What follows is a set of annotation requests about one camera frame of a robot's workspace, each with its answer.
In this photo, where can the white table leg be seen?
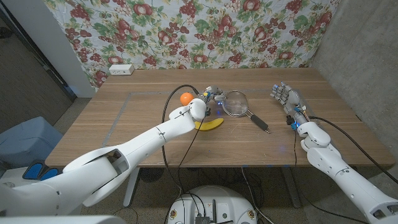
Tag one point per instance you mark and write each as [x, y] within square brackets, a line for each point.
[132, 189]
[290, 186]

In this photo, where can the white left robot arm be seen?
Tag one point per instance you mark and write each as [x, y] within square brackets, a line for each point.
[109, 165]

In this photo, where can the white robot torso base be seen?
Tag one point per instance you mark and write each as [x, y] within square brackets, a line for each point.
[227, 205]

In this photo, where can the yellow toy banana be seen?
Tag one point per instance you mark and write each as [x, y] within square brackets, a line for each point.
[213, 124]

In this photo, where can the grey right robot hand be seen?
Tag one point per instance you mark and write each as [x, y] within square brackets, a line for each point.
[290, 98]

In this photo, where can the white power strip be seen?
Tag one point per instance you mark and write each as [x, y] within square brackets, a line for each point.
[121, 69]

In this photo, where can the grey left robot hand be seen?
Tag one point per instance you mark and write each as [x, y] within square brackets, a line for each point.
[214, 96]

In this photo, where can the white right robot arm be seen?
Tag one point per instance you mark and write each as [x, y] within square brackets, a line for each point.
[342, 174]

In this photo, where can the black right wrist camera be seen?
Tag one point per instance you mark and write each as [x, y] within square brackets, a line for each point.
[292, 122]

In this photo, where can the orange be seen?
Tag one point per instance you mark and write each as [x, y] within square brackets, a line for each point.
[186, 98]

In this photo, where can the blue-grey bin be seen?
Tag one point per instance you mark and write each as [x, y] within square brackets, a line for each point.
[28, 140]

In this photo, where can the white robot chest edge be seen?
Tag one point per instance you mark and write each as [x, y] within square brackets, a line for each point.
[62, 220]

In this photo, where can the floral fruit print backdrop cloth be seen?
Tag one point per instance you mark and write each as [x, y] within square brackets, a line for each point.
[186, 31]

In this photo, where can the blue foot pedals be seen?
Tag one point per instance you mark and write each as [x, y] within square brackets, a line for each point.
[34, 171]

